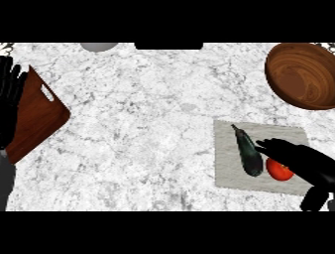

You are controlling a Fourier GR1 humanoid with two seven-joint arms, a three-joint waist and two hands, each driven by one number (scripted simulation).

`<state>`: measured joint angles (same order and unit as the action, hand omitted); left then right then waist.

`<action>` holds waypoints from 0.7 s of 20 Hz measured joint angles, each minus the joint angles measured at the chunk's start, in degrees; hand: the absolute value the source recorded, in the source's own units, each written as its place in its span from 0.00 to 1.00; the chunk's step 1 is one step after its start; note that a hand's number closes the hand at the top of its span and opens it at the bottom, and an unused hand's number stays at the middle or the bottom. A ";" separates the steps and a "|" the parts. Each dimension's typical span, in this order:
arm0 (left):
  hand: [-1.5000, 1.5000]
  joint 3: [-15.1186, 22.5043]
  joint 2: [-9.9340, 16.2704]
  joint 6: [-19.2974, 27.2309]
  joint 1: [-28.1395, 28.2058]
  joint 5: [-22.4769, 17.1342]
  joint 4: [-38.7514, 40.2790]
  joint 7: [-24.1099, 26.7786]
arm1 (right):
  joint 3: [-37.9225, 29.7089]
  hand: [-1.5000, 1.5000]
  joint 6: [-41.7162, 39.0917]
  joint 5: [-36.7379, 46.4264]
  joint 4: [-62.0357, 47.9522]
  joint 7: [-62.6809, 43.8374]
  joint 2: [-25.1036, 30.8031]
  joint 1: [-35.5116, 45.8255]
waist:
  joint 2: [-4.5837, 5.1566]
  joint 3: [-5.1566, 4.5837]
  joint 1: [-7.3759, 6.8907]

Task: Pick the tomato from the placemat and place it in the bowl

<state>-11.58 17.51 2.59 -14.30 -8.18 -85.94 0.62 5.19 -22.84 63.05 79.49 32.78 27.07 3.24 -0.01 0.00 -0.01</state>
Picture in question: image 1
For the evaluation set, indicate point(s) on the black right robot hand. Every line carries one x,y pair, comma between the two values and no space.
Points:
310,165

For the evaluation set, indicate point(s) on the red tomato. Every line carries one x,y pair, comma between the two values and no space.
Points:
277,172

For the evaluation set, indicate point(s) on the pale grey placemat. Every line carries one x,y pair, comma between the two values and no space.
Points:
227,165

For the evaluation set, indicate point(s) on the brown wooden bowl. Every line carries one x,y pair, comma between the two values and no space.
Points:
308,77

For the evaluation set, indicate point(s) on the brown wooden cutting board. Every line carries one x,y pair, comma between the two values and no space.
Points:
37,115

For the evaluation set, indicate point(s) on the dark green eggplant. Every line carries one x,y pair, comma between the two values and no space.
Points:
249,155

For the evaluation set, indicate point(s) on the grey round object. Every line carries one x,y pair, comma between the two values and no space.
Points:
97,46

